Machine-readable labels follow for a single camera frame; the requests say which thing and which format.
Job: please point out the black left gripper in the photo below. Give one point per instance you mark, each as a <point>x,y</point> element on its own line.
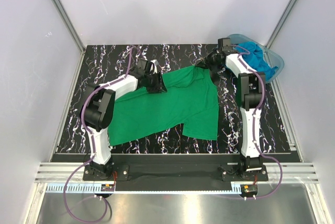
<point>159,80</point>

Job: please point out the right aluminium corner post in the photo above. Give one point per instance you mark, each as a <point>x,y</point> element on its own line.
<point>281,22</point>

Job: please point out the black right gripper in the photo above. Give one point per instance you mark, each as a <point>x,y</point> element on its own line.
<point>207,65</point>

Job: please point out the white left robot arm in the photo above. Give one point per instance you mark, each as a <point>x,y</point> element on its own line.
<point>97,111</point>

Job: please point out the blue t shirt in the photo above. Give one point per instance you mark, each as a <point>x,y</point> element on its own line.
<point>253,56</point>

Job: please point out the left aluminium corner post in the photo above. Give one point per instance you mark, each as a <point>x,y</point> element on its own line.
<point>69,25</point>

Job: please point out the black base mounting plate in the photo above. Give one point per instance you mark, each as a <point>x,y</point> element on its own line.
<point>191,171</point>

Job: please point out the green t shirt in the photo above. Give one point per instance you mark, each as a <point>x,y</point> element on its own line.
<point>191,99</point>

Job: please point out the aluminium front frame rail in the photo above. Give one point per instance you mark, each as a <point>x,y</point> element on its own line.
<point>291,195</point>

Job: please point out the clear blue plastic bin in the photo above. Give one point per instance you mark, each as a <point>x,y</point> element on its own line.
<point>270,57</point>

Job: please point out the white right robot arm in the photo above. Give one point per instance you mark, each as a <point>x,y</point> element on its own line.
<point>250,96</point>

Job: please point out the white slotted cable duct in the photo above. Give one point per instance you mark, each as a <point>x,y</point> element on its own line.
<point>121,188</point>

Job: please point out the aluminium corner post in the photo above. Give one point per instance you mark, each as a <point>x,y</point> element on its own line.
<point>281,22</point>
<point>69,25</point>

